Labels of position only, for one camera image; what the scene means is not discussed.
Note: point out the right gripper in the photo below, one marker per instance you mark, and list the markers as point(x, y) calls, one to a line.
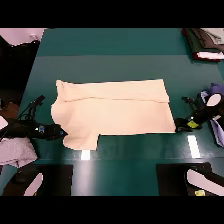
point(186, 124)

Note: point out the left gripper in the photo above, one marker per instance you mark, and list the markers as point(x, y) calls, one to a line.
point(50, 131)

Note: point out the cream T-shirt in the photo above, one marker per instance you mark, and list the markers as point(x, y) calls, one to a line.
point(116, 110)

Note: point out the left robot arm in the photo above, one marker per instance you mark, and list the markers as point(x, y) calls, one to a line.
point(20, 128)

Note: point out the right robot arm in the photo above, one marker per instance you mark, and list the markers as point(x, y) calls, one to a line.
point(213, 100)

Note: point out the blue garment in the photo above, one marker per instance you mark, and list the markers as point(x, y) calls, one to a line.
point(218, 131)

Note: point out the grey garment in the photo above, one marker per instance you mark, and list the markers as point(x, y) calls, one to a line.
point(16, 151)

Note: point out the brown garment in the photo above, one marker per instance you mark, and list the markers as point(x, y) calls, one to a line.
point(8, 110)

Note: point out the red garment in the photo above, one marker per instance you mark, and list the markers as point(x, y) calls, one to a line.
point(208, 56)

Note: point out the black garment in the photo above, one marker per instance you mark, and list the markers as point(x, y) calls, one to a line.
point(16, 66)

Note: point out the dark green garment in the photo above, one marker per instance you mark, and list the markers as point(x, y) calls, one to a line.
point(190, 38)

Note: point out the grey-brown garment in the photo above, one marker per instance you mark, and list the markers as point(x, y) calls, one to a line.
point(210, 38)

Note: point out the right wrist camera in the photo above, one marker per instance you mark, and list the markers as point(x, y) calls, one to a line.
point(188, 100)

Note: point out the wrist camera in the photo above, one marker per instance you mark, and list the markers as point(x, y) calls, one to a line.
point(188, 100)
point(39, 100)

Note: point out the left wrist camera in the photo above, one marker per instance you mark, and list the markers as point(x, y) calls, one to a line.
point(39, 100)

